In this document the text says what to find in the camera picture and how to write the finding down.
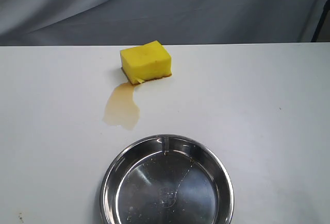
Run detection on yellow sponge block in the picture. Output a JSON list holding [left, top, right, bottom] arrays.
[[120, 41, 172, 85]]

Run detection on brown liquid spill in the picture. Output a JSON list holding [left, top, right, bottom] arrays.
[[103, 82, 140, 130]]

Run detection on round stainless steel pan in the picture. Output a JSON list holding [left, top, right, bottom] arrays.
[[100, 134, 234, 223]]

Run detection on grey backdrop cloth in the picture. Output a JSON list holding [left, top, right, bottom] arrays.
[[1, 0, 326, 46]]

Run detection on black stand pole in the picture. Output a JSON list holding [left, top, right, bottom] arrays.
[[311, 0, 329, 42]]

